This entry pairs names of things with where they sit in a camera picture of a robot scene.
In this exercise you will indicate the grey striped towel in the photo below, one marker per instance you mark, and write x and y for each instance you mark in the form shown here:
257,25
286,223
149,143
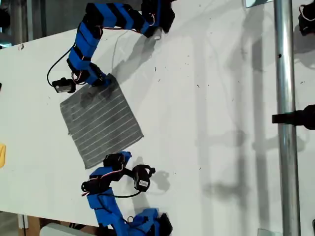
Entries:
103,123

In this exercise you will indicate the white box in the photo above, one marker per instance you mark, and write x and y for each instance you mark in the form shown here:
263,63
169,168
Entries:
64,230

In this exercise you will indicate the wooden table leg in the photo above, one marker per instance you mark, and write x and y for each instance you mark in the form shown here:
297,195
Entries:
29,226

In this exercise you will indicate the dark round object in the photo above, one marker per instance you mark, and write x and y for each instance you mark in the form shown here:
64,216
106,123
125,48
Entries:
4,18

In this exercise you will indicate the yellow object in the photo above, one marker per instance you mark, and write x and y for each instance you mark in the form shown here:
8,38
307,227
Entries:
2,155

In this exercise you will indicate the black clamp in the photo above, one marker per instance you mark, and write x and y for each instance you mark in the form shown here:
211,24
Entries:
302,116

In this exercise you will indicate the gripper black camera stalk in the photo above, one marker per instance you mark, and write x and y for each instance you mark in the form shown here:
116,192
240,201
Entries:
126,172
73,82

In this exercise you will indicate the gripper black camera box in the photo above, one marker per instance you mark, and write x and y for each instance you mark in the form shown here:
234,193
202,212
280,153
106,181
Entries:
62,86
142,177

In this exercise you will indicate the shiny metal bracket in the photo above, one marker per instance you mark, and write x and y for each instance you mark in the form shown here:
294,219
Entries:
256,2

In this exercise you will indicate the steel post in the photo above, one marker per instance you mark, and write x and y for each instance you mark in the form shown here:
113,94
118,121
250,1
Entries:
285,73

